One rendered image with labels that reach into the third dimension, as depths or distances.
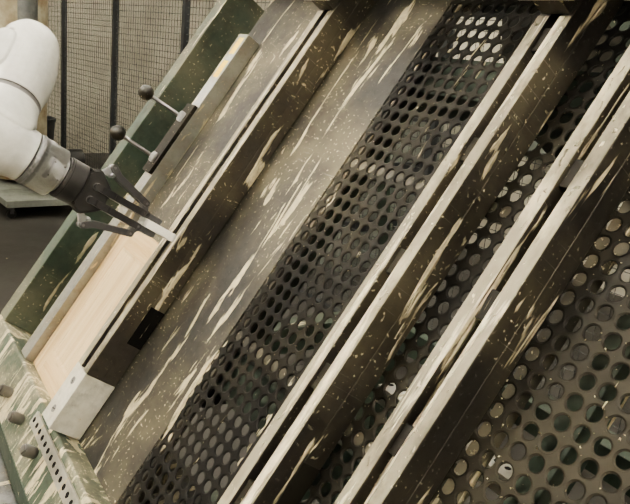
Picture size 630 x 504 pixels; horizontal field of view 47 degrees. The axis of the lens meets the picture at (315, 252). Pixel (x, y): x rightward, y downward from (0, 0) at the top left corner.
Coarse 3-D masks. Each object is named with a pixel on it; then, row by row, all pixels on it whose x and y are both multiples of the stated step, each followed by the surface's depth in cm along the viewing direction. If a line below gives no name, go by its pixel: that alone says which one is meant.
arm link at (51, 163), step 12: (48, 144) 117; (36, 156) 115; (48, 156) 116; (60, 156) 118; (36, 168) 115; (48, 168) 116; (60, 168) 118; (24, 180) 116; (36, 180) 116; (48, 180) 117; (60, 180) 119; (48, 192) 119
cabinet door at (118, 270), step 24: (120, 240) 172; (144, 240) 163; (120, 264) 166; (144, 264) 157; (96, 288) 168; (120, 288) 160; (72, 312) 170; (96, 312) 162; (72, 336) 164; (48, 360) 166; (72, 360) 158; (48, 384) 160
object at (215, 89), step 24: (240, 48) 176; (240, 72) 178; (216, 96) 176; (192, 120) 175; (168, 168) 175; (144, 192) 174; (96, 264) 172; (72, 288) 172; (48, 312) 174; (48, 336) 171
